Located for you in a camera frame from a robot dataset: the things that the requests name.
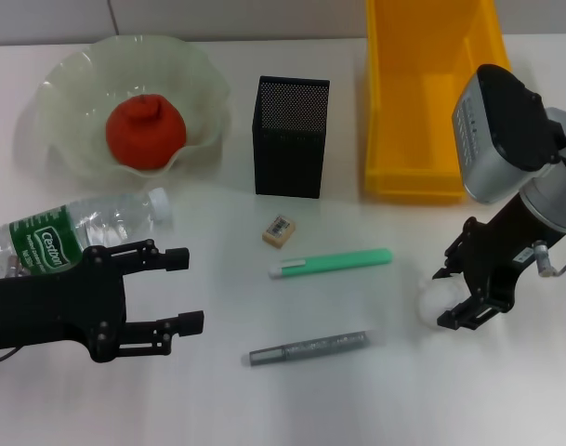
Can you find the red round fruit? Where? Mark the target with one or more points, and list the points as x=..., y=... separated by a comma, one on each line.
x=143, y=135

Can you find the black mesh pen holder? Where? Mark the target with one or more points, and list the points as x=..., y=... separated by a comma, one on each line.
x=287, y=153

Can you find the green pen white tip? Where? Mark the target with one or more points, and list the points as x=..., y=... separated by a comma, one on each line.
x=333, y=262

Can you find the pale green glass fruit plate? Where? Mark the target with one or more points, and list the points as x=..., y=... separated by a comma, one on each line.
x=78, y=93

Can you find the beige eraser with barcode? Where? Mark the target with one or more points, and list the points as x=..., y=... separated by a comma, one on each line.
x=278, y=230

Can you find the grey glitter marker pen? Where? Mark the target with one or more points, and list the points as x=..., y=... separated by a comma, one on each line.
x=310, y=348

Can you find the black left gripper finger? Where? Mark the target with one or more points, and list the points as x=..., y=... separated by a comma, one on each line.
x=189, y=323

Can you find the yellow plastic bin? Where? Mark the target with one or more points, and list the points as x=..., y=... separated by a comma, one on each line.
x=412, y=116

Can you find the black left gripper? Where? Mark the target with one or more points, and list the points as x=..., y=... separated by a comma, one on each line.
x=41, y=306

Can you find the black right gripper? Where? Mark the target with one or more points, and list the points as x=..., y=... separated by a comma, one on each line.
x=501, y=251

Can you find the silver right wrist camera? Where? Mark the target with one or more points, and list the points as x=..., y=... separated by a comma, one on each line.
x=496, y=139

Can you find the white paper ball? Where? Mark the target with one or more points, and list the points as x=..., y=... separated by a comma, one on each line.
x=433, y=302

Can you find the clear water bottle green label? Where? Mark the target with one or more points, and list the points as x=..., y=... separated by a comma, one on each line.
x=101, y=218

